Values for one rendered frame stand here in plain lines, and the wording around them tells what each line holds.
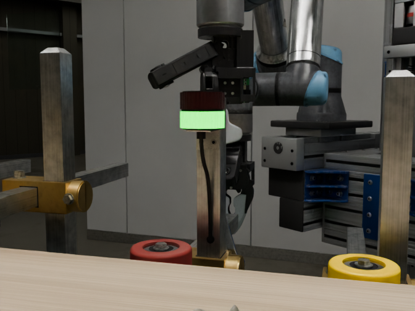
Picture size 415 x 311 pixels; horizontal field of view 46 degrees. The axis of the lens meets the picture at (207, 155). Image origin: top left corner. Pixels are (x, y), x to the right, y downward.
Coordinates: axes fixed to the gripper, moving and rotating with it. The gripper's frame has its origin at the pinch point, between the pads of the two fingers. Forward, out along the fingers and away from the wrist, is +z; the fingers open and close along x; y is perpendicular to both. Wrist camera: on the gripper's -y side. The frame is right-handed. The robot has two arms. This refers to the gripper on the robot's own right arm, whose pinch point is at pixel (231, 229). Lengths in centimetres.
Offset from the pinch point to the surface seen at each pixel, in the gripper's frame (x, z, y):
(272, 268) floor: 21, 83, 218
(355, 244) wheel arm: -24.8, -2.1, -12.4
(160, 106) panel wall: 109, -24, 244
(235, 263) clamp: -8.0, -3.9, -33.1
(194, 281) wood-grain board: -7, -7, -51
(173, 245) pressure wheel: -1.0, -7.9, -39.9
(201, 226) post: -3.0, -8.8, -33.2
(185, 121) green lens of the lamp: -2.5, -24.1, -38.8
